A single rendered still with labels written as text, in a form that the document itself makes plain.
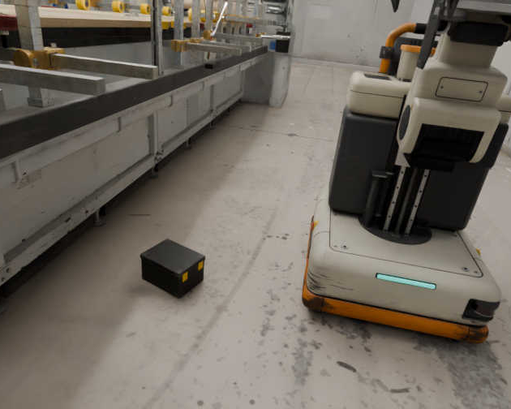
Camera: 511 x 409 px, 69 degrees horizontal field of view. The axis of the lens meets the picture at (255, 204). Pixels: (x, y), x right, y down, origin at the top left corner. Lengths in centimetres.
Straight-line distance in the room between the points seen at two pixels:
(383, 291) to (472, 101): 64
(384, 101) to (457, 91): 31
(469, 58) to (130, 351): 129
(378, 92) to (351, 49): 962
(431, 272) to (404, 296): 12
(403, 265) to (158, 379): 84
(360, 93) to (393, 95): 11
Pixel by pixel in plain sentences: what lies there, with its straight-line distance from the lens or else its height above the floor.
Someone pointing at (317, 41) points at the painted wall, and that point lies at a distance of 1101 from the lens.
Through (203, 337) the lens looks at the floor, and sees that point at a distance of 133.
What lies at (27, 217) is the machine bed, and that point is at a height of 25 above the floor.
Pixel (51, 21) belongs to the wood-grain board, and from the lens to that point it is 146.
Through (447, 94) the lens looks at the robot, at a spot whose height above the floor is 83.
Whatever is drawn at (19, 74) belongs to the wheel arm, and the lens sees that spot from 89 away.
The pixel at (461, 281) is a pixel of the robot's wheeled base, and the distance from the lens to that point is 139.
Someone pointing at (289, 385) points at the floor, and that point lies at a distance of 124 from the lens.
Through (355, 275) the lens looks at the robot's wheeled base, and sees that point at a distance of 130.
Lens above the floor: 96
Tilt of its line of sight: 26 degrees down
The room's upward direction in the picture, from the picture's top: 6 degrees clockwise
